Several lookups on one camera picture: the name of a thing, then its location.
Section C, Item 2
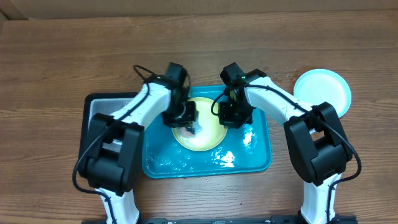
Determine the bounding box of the pink green sponge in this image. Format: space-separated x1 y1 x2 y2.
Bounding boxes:
179 124 202 138

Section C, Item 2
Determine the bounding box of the light blue plate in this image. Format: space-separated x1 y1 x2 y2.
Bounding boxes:
293 68 352 117

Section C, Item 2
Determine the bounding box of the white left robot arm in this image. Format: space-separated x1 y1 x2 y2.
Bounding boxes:
72 76 197 223

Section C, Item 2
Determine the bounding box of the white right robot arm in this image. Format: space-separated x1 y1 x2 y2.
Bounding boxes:
215 68 354 223

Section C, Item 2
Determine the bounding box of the teal plastic tray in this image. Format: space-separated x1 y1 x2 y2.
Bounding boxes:
141 84 273 180

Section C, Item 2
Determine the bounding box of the black soapy water tray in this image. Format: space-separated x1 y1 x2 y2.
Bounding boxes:
78 92 137 158

